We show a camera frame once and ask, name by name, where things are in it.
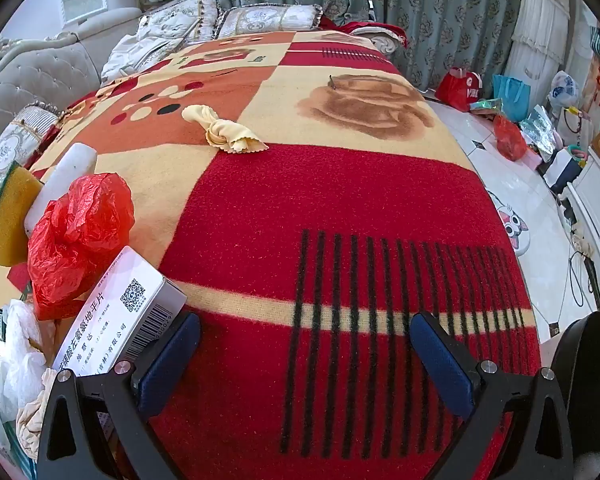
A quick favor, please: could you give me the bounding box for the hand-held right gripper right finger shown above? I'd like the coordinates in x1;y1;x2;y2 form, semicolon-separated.
409;311;576;480

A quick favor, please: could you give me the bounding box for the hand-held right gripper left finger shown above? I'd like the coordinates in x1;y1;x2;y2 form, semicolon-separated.
36;310;203;480

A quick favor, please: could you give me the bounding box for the long white medicine box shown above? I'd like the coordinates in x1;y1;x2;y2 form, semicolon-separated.
51;245;188;376

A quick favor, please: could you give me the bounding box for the beige cloth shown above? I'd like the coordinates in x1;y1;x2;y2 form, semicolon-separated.
16;367;61;461

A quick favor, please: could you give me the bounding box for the black trash bin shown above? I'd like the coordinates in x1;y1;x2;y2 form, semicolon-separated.
550;311;600;480

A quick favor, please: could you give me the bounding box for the red plastic bag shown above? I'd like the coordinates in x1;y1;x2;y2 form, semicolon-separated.
27;172;136;321
494;115;528;161

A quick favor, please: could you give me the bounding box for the white teal small box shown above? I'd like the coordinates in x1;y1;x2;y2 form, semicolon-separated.
5;425;39;480

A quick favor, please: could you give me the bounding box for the yellow green sponge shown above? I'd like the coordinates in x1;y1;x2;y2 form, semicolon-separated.
0;161;45;267

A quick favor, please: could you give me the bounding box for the yellow cloth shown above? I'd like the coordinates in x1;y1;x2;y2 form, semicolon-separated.
181;104;270;155

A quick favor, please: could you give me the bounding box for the cat print stool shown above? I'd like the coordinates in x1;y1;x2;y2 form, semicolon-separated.
485;190;531;251

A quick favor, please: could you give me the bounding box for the red orange printed blanket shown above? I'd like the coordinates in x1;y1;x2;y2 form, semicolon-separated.
0;30;543;480

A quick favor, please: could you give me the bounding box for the pink box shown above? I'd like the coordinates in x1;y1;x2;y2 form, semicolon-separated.
522;147;546;171

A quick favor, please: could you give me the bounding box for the white black bag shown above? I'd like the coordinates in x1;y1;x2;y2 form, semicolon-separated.
542;147;588;193

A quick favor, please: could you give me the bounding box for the silver foil bag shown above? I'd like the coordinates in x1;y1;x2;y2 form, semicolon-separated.
520;105;561;161

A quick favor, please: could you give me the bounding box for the colourful shiny bag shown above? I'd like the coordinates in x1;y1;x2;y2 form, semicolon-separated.
470;97;503;118

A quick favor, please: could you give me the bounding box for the striped medallion pillow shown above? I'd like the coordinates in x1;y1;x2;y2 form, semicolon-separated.
0;105;61;196

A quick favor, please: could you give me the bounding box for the red shopping bag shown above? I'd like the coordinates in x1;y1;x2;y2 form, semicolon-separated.
434;66;485;112

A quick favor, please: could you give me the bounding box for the blue shopping bag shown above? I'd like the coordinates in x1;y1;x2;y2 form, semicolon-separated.
492;74;532;122

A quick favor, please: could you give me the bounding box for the white paper bag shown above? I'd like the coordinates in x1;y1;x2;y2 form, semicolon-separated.
562;107;593;136

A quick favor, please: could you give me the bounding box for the white blue printed plastic bag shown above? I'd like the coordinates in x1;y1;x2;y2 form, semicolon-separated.
547;70;580;110

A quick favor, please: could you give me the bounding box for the white quilted cushion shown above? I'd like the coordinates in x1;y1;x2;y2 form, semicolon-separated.
101;35;191;86

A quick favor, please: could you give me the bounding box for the red fringed cloth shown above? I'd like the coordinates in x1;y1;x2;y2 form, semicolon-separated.
320;16;410;53

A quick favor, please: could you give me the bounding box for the cream fringed pillow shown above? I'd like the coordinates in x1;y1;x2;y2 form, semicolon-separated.
139;0;220;43

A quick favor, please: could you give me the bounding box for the white lace cover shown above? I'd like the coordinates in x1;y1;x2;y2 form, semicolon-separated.
510;0;588;78

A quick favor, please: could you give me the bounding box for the black cable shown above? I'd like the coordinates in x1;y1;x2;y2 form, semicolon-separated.
568;247;600;308

